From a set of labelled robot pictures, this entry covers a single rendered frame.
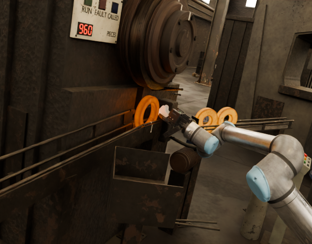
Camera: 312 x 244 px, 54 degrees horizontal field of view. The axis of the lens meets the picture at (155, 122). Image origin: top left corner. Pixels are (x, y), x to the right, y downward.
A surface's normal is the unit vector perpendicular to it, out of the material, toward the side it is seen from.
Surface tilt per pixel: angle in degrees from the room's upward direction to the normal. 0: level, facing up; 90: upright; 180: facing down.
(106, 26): 90
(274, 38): 90
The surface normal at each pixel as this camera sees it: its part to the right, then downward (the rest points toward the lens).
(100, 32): 0.86, 0.29
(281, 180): 0.25, -0.12
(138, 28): -0.46, 0.04
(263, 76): -0.67, 0.07
